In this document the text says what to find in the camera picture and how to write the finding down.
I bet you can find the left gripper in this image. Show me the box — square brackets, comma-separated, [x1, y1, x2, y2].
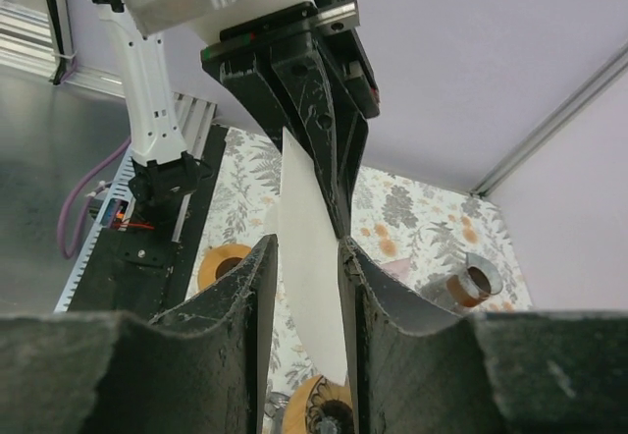
[200, 0, 380, 236]

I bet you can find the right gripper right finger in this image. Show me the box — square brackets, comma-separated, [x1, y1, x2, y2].
[338, 238, 627, 433]

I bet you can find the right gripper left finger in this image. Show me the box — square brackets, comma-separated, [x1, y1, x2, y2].
[1, 235, 278, 433]

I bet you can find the wooden dripper ring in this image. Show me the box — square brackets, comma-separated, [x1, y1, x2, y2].
[196, 244, 252, 290]
[282, 374, 354, 434]

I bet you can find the ribbed glass dripper cone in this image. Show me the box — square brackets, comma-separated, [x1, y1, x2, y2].
[305, 376, 355, 434]

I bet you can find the white paper coffee filter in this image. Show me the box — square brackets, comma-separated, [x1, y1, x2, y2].
[276, 129, 347, 385]

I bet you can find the glass coffee server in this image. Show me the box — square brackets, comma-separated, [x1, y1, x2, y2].
[264, 392, 289, 428]

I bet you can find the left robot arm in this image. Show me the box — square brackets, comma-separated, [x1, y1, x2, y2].
[89, 0, 380, 237]

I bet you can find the glass carafe brown band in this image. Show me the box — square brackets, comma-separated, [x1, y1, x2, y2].
[420, 252, 503, 314]

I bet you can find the floral table mat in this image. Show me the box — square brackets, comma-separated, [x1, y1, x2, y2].
[189, 129, 532, 395]

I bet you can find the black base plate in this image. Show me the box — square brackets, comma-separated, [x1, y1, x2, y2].
[67, 125, 228, 320]

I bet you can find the white cable duct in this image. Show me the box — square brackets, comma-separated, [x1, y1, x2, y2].
[54, 147, 134, 312]

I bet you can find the aluminium frame rail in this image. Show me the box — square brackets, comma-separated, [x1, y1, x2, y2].
[468, 43, 627, 197]

